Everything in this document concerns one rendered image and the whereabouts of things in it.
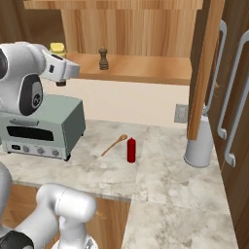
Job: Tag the yellow jar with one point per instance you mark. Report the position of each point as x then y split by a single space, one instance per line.
57 48

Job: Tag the light wood cabinet door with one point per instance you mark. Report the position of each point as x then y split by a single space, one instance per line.
202 64

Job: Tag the dark brown pepper mill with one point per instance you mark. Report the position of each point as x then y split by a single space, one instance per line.
103 60

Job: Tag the wooden spoon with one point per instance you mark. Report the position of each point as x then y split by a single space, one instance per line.
114 145

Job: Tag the red ketchup bottle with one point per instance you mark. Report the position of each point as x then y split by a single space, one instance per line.
131 150

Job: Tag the pale green toaster oven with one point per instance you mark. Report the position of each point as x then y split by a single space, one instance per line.
60 121

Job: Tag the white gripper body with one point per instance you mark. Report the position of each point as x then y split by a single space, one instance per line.
66 69

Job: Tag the light wood wall cabinet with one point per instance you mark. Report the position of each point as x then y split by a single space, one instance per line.
136 35

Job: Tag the light wood base cabinet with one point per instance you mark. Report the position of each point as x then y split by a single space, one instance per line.
112 220

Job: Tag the dark brown tall cupboard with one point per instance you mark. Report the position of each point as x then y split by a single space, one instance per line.
238 194

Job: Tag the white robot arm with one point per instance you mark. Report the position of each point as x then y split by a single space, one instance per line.
15 68

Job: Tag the grey wall outlet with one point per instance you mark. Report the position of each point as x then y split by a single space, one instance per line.
181 113

